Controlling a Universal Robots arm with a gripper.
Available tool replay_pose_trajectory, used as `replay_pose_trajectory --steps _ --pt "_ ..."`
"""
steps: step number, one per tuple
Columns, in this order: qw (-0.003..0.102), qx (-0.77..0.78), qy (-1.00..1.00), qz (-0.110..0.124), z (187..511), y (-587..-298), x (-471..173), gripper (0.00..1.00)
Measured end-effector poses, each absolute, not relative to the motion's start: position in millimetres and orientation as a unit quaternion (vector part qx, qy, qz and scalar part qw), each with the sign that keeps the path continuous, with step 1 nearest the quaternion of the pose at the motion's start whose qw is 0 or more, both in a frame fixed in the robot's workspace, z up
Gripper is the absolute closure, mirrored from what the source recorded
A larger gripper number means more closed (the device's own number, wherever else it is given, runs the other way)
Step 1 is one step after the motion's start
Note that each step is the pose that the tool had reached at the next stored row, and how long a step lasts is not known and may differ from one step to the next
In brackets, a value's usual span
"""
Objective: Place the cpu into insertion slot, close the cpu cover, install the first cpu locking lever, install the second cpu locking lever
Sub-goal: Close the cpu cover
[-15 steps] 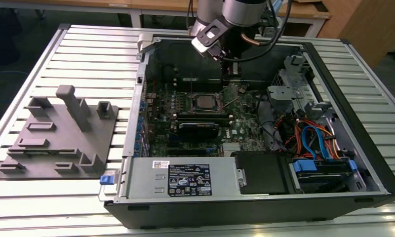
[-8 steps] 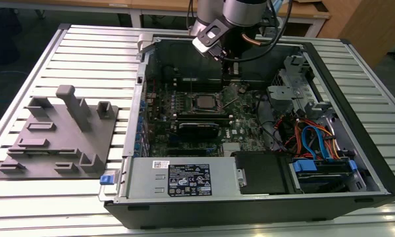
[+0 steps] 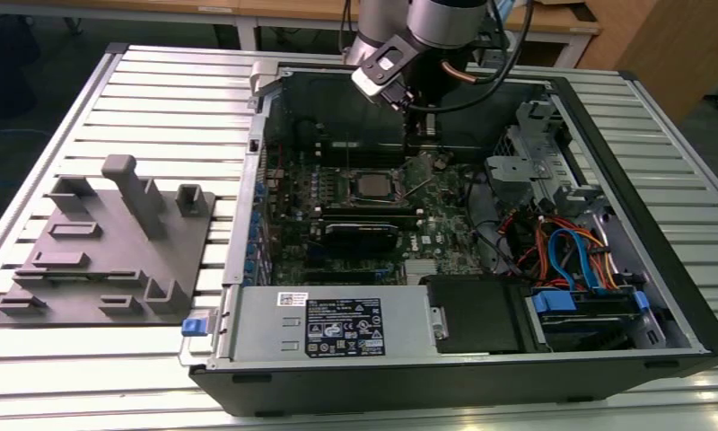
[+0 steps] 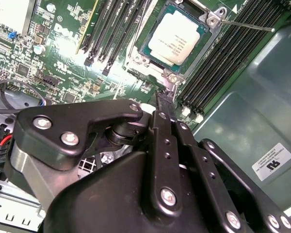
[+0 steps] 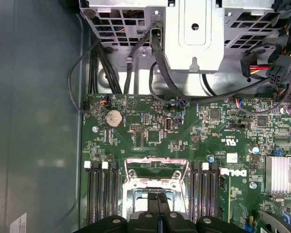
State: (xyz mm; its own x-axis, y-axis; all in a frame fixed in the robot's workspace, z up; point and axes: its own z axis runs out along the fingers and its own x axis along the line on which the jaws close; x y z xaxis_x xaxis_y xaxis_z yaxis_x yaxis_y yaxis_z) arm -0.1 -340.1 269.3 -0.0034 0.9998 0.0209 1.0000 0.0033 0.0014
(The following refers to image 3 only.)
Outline metal socket cover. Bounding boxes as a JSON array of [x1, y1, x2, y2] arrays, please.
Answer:
[[394, 152, 441, 201]]

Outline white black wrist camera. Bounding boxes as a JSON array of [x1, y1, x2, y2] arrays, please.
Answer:
[[350, 38, 418, 111]]

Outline silver green CPU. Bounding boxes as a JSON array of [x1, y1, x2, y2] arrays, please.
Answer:
[[357, 173, 390, 197]]

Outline silver power supply unit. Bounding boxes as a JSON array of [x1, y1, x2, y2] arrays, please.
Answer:
[[212, 285, 450, 363]]

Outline black PC case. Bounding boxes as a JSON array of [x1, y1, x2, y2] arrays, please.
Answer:
[[178, 60, 718, 418]]

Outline wooden desk white frame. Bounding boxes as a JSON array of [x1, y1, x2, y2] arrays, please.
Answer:
[[214, 0, 604, 68], [0, 0, 244, 50]]

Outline grey case latch handle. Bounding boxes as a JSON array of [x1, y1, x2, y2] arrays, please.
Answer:
[[248, 60, 282, 111]]

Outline silver metal drive cage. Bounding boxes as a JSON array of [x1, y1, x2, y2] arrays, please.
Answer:
[[482, 101, 616, 221]]

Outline black RAM slot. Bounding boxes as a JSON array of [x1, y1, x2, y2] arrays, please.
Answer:
[[321, 202, 424, 210]]

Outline CPU socket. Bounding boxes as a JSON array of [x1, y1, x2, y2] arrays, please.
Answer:
[[345, 168, 409, 207]]

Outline grey parts rack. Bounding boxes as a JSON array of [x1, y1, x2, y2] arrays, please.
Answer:
[[0, 154, 217, 325]]

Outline hard disk in blue carrier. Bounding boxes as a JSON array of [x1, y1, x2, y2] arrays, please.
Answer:
[[529, 286, 652, 354]]

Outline wooden cabinet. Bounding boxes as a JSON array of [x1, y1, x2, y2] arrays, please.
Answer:
[[577, 0, 718, 125]]

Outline silver chipset heatsink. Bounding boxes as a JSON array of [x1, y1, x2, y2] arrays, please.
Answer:
[[404, 259, 441, 277]]

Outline orange yellow power wires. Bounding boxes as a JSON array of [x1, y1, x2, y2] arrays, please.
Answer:
[[513, 214, 633, 291]]

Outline black expansion slot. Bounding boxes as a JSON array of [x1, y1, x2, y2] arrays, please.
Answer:
[[302, 268, 376, 277], [305, 277, 406, 287]]

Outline graphics card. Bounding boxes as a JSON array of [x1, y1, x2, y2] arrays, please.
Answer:
[[322, 221, 401, 257]]

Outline green motherboard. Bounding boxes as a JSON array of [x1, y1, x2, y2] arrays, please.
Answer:
[[261, 145, 504, 288]]

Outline black plastic drive box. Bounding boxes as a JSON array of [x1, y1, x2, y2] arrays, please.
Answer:
[[418, 273, 544, 356]]

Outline blue wire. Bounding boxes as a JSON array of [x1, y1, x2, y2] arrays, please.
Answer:
[[546, 227, 606, 296]]

